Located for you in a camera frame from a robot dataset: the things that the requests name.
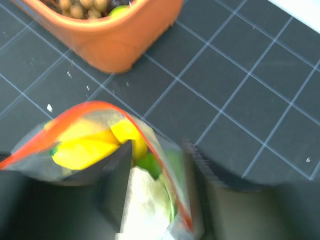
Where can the orange plastic bin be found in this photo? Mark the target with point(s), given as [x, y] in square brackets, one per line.
[109, 44]

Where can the black grid mat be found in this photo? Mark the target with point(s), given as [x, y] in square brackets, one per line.
[239, 78]

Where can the brown nuts pile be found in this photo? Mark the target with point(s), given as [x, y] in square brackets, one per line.
[79, 9]

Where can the red zipper clear bag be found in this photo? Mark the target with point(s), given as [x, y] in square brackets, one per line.
[31, 156]

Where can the cauliflower toy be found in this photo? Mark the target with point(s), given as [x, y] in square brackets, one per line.
[150, 203]

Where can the green lime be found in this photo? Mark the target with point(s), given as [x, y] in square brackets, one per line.
[118, 11]

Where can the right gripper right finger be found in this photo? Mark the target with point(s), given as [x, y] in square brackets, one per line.
[234, 208]

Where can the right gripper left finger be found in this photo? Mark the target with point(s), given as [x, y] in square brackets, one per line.
[88, 205]

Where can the yellow banana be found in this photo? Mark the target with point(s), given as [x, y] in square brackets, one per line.
[86, 142]

